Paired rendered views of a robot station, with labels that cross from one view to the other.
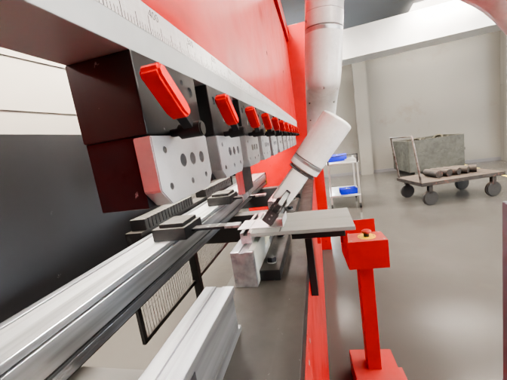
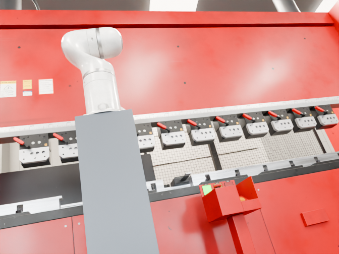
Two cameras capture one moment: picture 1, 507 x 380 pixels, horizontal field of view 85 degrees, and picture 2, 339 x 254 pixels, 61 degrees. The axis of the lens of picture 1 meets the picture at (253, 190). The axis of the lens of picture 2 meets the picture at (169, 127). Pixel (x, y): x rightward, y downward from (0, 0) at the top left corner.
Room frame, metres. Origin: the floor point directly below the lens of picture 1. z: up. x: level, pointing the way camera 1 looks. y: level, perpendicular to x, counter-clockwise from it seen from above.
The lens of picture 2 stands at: (0.26, -1.52, 0.53)
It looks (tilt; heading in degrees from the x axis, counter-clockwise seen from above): 25 degrees up; 58
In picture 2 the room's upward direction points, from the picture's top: 14 degrees counter-clockwise
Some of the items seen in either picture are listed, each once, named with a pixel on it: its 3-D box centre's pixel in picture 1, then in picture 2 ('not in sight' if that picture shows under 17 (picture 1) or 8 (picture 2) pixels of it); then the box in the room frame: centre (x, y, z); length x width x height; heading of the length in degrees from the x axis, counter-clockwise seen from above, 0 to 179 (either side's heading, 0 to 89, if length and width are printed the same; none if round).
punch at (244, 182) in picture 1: (244, 181); not in sight; (0.79, 0.02, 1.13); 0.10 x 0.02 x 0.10; 166
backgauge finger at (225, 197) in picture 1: (238, 195); (183, 178); (1.26, 0.07, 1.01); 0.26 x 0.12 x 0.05; 76
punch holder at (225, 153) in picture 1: (209, 136); (72, 145); (0.57, 0.07, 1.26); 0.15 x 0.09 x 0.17; 166
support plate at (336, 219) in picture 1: (302, 221); not in sight; (0.76, -0.12, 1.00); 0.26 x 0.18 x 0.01; 76
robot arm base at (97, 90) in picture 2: not in sight; (102, 102); (0.54, -0.66, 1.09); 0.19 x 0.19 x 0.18
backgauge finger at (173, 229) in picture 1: (199, 225); not in sight; (0.83, 0.18, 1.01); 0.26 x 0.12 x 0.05; 76
